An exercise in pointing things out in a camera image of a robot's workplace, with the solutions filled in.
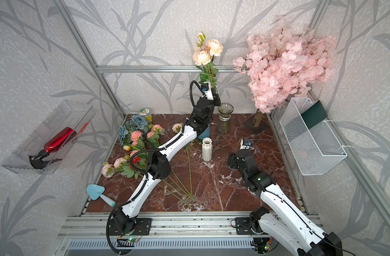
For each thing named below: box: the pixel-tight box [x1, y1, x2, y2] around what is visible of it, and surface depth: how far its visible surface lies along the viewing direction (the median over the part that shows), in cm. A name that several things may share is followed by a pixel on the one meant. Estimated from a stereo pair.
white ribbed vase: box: [201, 137, 213, 162], surface depth 88 cm
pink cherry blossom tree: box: [232, 17, 337, 114], surface depth 73 cm
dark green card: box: [300, 100, 328, 130], surface depth 72 cm
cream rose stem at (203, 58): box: [191, 31, 224, 94], surface depth 69 cm
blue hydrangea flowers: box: [117, 114, 149, 146], surface depth 102 cm
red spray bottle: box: [27, 121, 90, 170], surface depth 63 cm
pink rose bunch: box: [101, 124, 166, 179], surface depth 96 cm
